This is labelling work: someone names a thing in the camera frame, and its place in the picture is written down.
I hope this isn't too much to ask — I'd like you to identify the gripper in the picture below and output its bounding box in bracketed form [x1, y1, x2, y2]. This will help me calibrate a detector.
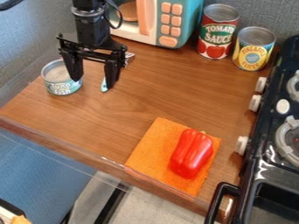
[54, 32, 130, 90]

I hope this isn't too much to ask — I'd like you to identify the teal fish can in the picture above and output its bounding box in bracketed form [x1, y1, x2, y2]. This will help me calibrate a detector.
[39, 59, 85, 97]

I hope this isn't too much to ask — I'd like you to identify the toy microwave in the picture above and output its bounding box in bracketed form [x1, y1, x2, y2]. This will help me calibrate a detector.
[107, 0, 205, 50]

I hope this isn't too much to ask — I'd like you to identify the orange cloth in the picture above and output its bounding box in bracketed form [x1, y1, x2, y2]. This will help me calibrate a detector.
[123, 116, 222, 198]

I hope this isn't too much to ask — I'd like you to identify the red toy pepper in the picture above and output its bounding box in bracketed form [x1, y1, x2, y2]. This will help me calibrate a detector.
[168, 129, 215, 180]

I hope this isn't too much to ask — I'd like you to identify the red tomato can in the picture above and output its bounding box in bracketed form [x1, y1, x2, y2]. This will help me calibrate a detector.
[195, 3, 241, 61]

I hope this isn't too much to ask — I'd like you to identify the yellow pineapple can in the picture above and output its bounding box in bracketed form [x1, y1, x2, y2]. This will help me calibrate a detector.
[231, 25, 278, 72]

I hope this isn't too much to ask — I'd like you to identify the toy stove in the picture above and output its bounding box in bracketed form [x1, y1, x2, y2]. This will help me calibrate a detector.
[203, 34, 299, 224]

